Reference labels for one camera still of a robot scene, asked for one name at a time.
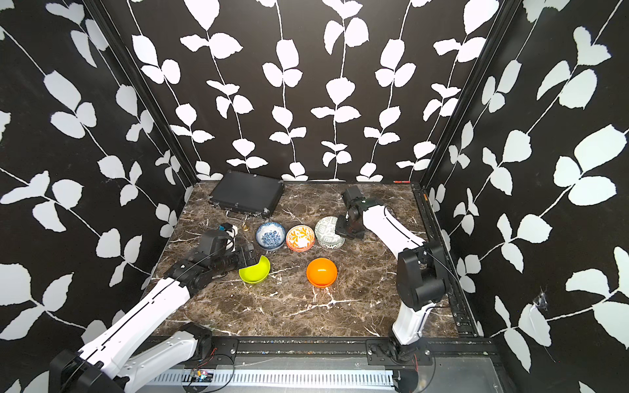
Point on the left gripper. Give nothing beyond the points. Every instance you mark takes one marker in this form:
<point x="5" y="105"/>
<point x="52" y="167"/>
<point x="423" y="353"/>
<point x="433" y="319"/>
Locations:
<point x="251" y="253"/>

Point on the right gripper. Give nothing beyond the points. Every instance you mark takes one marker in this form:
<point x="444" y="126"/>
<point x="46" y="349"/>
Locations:
<point x="341" y="230"/>

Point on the lime green bowl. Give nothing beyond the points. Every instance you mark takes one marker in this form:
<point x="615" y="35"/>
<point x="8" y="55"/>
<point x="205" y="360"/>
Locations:
<point x="256" y="273"/>

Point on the pale green patterned bowl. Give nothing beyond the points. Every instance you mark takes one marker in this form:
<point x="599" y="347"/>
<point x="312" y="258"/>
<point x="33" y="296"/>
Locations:
<point x="325" y="232"/>

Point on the blue floral bowl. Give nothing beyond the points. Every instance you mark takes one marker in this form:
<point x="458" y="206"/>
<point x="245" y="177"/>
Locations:
<point x="271" y="236"/>

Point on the orange leaf patterned bowl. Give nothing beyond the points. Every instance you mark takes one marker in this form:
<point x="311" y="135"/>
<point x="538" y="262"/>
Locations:
<point x="300" y="238"/>

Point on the orange plastic bowl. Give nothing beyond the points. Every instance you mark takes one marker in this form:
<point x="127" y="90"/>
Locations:
<point x="321" y="272"/>

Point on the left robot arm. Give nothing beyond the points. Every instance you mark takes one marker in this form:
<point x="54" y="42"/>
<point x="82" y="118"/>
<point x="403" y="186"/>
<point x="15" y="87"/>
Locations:
<point x="111" y="363"/>

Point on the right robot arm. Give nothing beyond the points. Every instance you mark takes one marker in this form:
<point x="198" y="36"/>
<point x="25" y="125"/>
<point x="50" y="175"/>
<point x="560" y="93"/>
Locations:
<point x="420" y="283"/>

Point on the black hard carrying case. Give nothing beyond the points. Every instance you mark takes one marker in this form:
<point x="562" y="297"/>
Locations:
<point x="247" y="193"/>

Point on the small circuit board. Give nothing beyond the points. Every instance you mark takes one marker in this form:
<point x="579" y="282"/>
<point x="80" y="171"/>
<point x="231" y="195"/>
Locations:
<point x="202" y="376"/>

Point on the white perforated cable tray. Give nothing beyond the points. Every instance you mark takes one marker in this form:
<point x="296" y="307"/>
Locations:
<point x="369" y="379"/>

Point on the black front mounting rail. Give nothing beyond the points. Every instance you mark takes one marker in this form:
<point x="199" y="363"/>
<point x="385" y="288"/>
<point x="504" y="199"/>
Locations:
<point x="375" y="351"/>

